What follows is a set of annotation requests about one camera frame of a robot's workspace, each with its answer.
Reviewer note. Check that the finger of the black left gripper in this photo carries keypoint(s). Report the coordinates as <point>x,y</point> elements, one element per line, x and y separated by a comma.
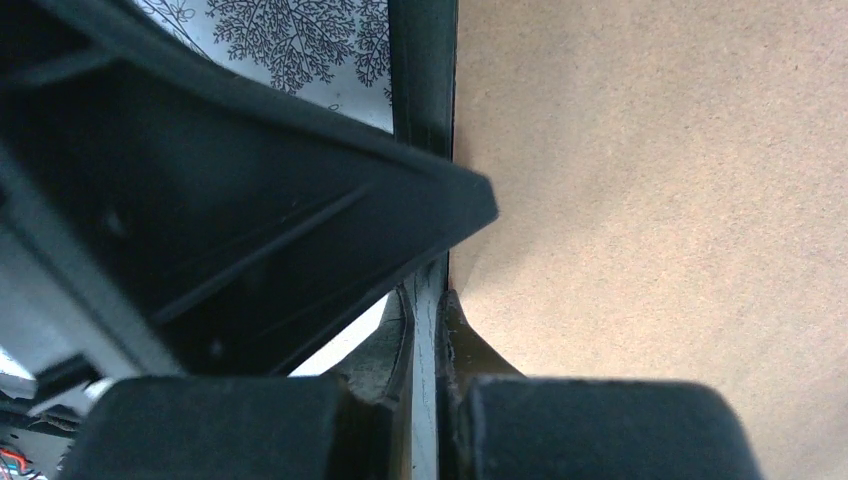
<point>62,62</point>

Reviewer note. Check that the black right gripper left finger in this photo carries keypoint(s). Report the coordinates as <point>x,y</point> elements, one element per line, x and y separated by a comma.
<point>352,422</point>

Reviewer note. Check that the brown backing board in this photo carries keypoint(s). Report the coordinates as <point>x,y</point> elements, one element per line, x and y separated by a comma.
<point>672,185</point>

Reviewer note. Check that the black picture frame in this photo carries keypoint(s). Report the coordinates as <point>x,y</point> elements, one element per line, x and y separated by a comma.
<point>423,40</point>

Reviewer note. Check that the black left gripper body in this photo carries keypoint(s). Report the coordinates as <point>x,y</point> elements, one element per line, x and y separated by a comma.
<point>84,286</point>

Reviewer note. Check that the floral table cloth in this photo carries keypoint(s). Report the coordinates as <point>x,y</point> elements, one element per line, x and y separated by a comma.
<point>305,53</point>

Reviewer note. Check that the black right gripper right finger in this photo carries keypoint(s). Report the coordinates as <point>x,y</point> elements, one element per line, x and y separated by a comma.
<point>496,423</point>

